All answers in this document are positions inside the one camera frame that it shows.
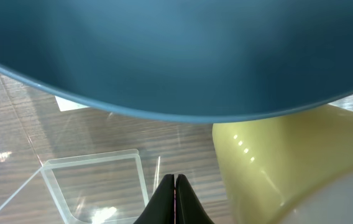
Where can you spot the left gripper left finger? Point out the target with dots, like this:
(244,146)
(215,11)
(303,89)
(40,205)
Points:
(161,207)

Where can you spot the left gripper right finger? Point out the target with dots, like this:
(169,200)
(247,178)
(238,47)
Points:
(188,209)

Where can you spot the pale green cup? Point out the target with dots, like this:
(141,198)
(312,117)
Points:
(270,166)

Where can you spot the dark blue plate front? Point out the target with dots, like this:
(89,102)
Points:
(193,61)

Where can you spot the clear plastic storage container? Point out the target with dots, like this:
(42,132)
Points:
(92,166)

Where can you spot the white label in container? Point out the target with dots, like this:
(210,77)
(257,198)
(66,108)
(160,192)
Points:
(67,105)

